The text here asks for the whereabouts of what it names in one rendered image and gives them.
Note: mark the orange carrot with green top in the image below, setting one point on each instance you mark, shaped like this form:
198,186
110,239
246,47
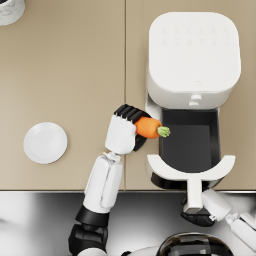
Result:
148,127

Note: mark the pale air fryer body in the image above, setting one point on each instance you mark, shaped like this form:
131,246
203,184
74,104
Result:
194,56

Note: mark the dark round robot body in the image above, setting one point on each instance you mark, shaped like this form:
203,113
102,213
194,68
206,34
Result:
195,246

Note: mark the white round plate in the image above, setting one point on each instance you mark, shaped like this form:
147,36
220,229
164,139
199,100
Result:
45,142

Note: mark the white patterned pot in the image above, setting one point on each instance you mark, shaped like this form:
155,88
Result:
9,10

